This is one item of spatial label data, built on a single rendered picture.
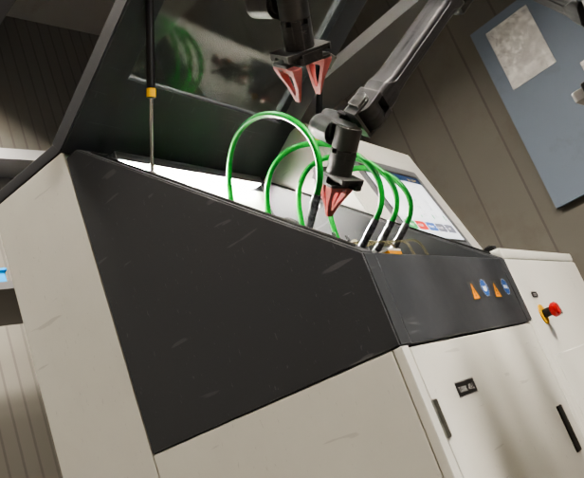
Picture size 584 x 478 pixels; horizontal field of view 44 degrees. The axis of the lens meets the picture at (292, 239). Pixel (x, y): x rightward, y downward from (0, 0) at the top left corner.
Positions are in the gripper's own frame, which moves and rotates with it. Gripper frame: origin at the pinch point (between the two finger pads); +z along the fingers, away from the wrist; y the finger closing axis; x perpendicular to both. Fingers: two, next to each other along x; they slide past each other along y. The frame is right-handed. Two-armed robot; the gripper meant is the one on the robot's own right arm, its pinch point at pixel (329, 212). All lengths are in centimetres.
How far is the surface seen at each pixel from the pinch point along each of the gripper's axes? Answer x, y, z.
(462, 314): -0.3, -39.2, 5.9
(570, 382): -45, -45, 27
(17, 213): 50, 49, 16
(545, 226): -174, 39, 27
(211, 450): 39, -22, 36
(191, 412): 40, -15, 32
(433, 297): 9.0, -38.3, 1.6
